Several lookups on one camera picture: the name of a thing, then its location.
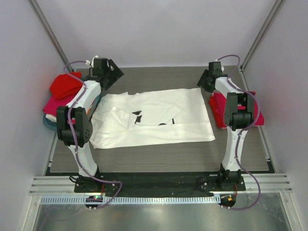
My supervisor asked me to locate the aluminium rail front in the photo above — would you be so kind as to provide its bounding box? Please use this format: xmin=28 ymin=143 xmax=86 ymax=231
xmin=30 ymin=173 xmax=292 ymax=194

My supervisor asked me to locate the aluminium frame post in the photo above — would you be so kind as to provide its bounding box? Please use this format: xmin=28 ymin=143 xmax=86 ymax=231
xmin=27 ymin=0 xmax=73 ymax=71
xmin=240 ymin=0 xmax=285 ymax=72

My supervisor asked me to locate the red crumpled t shirt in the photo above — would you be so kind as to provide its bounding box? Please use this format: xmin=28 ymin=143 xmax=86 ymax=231
xmin=50 ymin=72 xmax=83 ymax=100

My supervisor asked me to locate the magenta t shirt in basket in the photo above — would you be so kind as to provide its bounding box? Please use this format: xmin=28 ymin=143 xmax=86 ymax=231
xmin=43 ymin=95 xmax=72 ymax=116

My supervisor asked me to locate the slotted cable duct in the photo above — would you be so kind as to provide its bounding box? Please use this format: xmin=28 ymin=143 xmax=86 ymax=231
xmin=40 ymin=194 xmax=220 ymax=205

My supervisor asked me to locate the folded red t shirt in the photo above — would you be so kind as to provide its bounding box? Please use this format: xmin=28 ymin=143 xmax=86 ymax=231
xmin=208 ymin=95 xmax=227 ymax=129

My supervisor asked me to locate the teal plastic basket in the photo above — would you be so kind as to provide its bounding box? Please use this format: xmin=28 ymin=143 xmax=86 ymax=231
xmin=42 ymin=76 xmax=101 ymax=132

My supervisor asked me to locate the left aluminium frame post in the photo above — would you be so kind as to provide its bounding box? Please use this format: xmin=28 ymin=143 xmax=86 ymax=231
xmin=27 ymin=0 xmax=73 ymax=71

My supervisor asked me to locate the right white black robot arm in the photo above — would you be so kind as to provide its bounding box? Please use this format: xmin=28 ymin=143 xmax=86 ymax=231
xmin=197 ymin=61 xmax=255 ymax=192

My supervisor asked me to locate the white printed t shirt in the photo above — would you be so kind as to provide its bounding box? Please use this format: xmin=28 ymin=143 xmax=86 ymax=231
xmin=90 ymin=88 xmax=215 ymax=149

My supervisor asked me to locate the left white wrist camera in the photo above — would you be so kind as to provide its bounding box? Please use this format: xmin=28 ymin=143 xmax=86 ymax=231
xmin=85 ymin=55 xmax=99 ymax=68

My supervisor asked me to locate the right aluminium frame post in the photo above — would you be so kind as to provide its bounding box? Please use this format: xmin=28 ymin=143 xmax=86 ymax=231
xmin=240 ymin=0 xmax=285 ymax=72

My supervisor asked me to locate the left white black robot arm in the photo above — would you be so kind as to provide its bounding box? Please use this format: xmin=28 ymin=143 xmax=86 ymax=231
xmin=56 ymin=56 xmax=124 ymax=193

